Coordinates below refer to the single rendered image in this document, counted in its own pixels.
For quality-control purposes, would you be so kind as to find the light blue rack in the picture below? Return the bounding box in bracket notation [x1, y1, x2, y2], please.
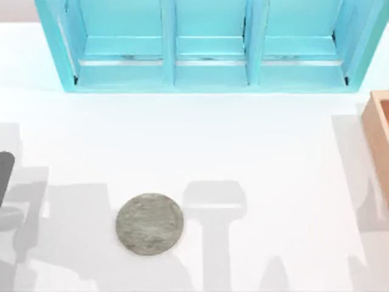
[33, 0, 380, 94]

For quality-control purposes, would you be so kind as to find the round grey stone coaster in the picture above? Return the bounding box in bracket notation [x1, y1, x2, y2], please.
[115, 193, 185, 257]

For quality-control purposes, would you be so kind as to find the salmon-coloured shallow box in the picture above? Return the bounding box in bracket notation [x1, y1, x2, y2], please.
[361, 90, 389, 202]

